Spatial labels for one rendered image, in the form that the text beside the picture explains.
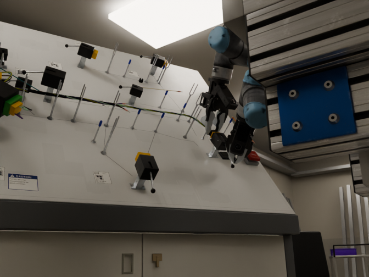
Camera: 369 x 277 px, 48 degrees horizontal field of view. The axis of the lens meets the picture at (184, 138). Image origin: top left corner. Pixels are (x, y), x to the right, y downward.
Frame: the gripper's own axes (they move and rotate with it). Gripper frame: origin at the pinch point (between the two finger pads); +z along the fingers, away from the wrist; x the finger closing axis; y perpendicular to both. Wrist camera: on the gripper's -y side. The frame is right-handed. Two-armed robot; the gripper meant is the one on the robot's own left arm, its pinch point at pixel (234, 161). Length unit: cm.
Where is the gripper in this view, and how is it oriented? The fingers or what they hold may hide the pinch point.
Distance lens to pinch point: 145.3
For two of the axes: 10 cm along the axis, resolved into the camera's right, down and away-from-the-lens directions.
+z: -1.0, 7.5, 6.5
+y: 3.5, -5.9, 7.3
